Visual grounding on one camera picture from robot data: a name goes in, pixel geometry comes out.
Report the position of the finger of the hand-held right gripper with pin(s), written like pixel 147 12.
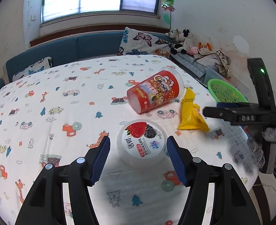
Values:
pixel 229 104
pixel 216 114

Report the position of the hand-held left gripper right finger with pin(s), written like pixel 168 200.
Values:
pixel 176 164

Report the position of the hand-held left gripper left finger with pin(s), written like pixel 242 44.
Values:
pixel 100 164

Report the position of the green plastic mesh basket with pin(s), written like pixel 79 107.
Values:
pixel 219 91

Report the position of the yellow snack packet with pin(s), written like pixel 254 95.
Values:
pixel 191 121

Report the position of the plastic cup with strawberry lid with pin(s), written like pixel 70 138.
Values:
pixel 141 140

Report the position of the person's right hand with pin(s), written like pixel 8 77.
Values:
pixel 255 147

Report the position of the yellow stick sachet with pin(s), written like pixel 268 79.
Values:
pixel 189 97

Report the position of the pile of beige clothes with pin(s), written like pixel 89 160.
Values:
pixel 212 61

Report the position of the black white woven bag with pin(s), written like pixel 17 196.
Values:
pixel 189 63

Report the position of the orange fox plush toy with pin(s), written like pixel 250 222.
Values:
pixel 204 45

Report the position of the pink plush toy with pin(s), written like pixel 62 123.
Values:
pixel 193 50

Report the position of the red cartoon paper cup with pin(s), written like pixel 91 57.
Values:
pixel 152 91

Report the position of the cartoon print white cloth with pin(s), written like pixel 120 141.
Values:
pixel 58 98

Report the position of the black and white plush toy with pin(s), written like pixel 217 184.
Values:
pixel 183 38

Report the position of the grey plush toy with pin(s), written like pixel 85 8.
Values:
pixel 173 34

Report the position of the large butterfly print pillow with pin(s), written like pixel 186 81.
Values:
pixel 140 39

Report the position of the small butterfly print pillow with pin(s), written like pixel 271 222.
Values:
pixel 34 68

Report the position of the colourful pinwheel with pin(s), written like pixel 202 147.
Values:
pixel 167 4

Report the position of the blue sofa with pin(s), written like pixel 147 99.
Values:
pixel 93 44

